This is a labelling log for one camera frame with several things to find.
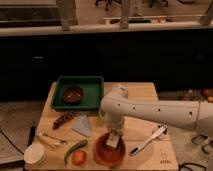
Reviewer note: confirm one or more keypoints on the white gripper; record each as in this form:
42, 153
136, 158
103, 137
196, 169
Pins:
116, 128

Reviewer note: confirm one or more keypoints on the red orange bowl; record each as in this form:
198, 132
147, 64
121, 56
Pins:
106, 155

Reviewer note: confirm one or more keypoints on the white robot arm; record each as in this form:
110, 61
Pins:
189, 115

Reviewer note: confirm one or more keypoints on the dark brown bowl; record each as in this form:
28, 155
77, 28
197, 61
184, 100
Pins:
72, 94

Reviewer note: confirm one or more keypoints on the small green cup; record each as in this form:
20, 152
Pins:
101, 113

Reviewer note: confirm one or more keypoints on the grey triangular cloth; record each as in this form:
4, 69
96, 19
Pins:
81, 125

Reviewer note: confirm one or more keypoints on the green chili pepper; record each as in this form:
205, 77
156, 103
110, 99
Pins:
73, 148

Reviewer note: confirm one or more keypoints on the brown skewer food toy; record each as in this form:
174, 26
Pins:
62, 120

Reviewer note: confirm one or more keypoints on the white black spatula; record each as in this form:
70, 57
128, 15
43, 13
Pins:
155, 135

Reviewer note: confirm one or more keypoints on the orange tomato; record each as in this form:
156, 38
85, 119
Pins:
79, 157

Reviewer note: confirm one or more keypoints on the green plastic tray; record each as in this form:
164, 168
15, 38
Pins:
93, 90

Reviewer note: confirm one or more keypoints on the yellow corn toy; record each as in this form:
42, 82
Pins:
51, 141

